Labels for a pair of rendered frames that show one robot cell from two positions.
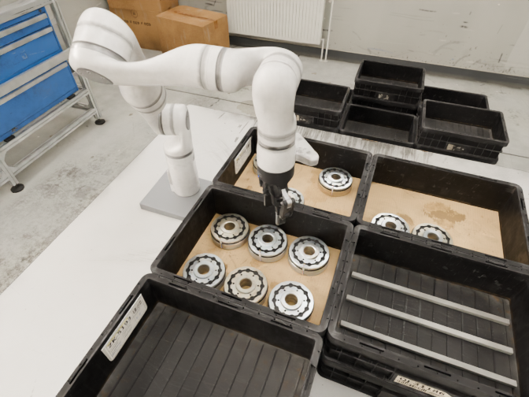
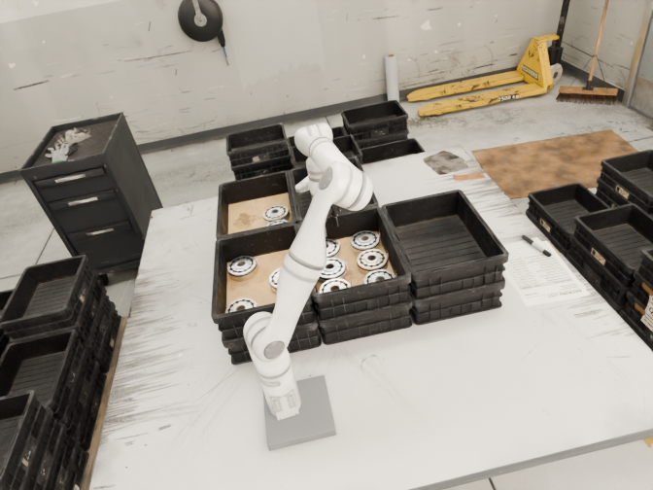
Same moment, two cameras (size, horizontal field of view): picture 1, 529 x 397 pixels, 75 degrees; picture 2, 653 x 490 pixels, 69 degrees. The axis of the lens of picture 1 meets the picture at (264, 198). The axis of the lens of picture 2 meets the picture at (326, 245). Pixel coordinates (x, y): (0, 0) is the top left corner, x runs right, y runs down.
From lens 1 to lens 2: 1.53 m
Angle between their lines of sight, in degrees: 78
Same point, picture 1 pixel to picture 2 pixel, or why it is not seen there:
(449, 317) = not seen: hidden behind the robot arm
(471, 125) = (32, 297)
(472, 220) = (242, 210)
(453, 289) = (303, 204)
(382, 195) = not seen: hidden behind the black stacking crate
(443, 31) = not seen: outside the picture
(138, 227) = (359, 415)
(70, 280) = (451, 418)
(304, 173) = (238, 292)
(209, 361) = (424, 256)
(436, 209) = (241, 224)
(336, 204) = (265, 262)
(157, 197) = (315, 419)
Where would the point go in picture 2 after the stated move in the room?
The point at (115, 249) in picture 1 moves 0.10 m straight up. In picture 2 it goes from (396, 412) to (395, 391)
